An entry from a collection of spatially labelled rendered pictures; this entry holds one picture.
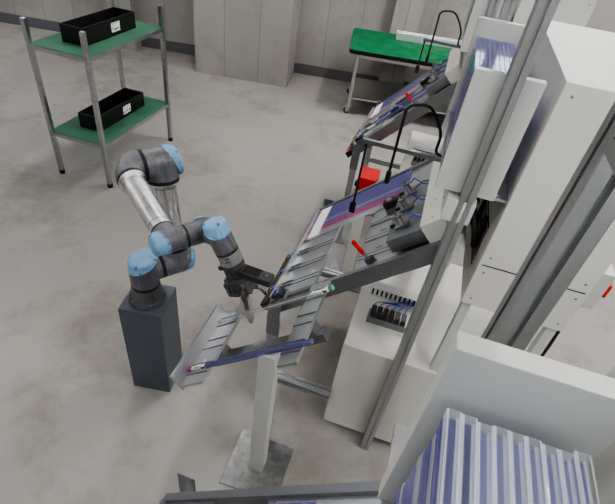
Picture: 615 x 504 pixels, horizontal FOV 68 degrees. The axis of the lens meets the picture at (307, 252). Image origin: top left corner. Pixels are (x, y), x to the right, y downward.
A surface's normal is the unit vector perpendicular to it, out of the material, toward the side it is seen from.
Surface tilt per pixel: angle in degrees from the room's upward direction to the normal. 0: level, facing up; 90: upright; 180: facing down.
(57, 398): 0
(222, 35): 90
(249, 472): 0
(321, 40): 90
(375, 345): 0
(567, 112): 90
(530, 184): 90
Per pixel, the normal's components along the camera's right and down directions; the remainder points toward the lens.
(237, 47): -0.15, 0.63
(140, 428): 0.12, -0.76
